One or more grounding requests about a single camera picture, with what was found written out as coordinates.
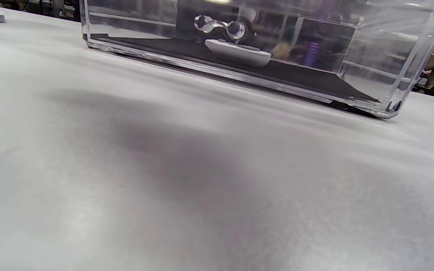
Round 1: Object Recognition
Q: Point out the clear acrylic drawer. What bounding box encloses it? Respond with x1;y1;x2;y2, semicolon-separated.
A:
83;0;404;113

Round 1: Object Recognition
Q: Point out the white desk lamp remote control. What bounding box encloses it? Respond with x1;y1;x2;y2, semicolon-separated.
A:
205;39;272;68

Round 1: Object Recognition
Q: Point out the black drawer liner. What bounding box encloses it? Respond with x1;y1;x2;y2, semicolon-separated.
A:
90;34;382;104

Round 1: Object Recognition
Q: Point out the clear acrylic drawer case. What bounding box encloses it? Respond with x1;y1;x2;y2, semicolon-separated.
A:
79;0;434;119

